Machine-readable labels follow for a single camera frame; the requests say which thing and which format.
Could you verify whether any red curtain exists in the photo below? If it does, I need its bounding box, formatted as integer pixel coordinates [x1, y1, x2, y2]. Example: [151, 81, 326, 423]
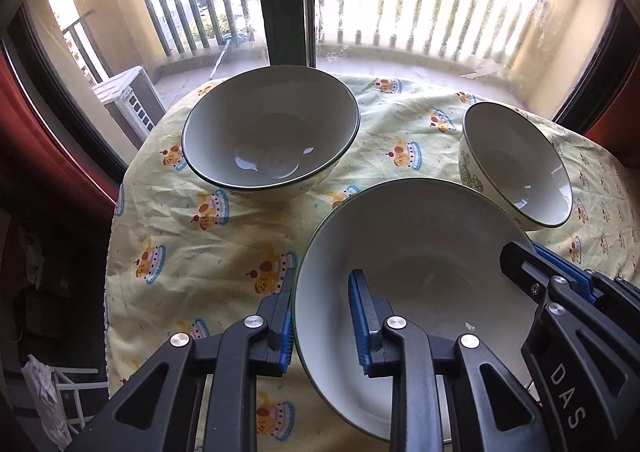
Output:
[0, 52, 121, 213]
[585, 97, 640, 168]

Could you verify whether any yellow printed tablecloth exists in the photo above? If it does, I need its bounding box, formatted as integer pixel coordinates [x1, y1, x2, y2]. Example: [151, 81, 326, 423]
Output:
[102, 72, 640, 452]

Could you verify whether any thin balcony pole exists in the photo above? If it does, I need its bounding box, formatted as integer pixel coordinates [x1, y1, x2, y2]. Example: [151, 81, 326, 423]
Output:
[209, 30, 253, 79]

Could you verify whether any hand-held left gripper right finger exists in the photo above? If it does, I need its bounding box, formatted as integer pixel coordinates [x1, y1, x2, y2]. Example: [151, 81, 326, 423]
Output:
[347, 268, 556, 452]

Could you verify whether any white floral bowl green rim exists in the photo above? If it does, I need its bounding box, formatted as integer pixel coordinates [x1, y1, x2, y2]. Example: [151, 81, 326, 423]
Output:
[292, 178, 551, 445]
[181, 65, 361, 203]
[457, 101, 574, 231]

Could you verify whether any white outdoor air conditioner unit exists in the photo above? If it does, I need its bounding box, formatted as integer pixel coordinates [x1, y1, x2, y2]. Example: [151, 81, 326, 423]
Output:
[91, 65, 168, 148]

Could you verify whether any pale crumpled cloth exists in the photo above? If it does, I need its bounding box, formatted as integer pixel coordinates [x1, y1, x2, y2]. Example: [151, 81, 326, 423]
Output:
[21, 354, 65, 449]

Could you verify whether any white metal rack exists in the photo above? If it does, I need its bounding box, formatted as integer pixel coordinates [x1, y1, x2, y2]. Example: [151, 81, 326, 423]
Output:
[50, 366, 101, 429]

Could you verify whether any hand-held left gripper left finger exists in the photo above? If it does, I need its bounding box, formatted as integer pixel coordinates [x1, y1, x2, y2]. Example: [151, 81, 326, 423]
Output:
[65, 267, 298, 452]

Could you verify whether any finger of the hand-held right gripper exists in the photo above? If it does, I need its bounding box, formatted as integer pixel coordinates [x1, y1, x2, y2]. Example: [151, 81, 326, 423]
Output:
[500, 241, 640, 452]
[531, 241, 640, 328]

